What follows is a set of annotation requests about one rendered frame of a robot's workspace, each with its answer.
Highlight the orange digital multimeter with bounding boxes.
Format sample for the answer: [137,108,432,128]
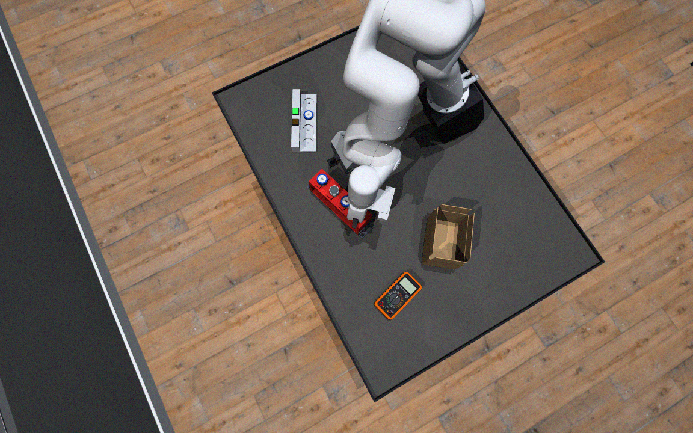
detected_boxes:
[374,272,422,320]

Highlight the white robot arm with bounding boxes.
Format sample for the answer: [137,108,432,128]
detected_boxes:
[342,0,486,222]

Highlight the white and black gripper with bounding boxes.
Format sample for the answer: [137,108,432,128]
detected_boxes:
[347,203,368,228]

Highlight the brown cardboard box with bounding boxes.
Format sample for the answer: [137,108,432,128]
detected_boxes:
[422,204,475,269]

